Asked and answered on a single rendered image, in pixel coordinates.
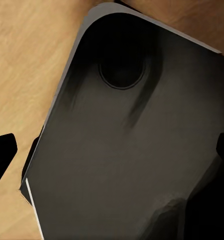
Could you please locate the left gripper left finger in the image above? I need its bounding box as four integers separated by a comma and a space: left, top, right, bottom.
0, 133, 18, 179

